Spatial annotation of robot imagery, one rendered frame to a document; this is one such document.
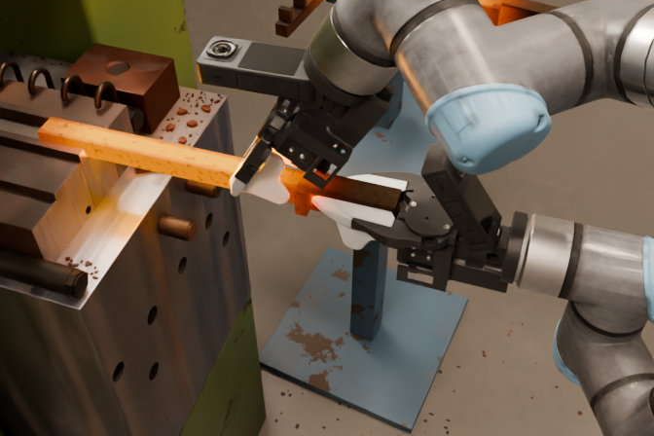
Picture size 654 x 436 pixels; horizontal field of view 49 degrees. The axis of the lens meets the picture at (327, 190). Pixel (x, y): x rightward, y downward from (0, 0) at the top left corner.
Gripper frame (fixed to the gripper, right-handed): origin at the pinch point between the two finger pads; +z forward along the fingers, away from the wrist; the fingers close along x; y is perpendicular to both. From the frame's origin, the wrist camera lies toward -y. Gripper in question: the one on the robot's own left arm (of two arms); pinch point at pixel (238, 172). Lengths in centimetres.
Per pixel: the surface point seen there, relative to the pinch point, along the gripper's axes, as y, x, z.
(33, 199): -16.7, -8.4, 11.8
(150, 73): -15.6, 15.6, 11.3
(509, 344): 82, 58, 69
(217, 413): 22, 3, 63
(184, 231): -1.3, 0.0, 14.8
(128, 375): 2.6, -12.8, 29.0
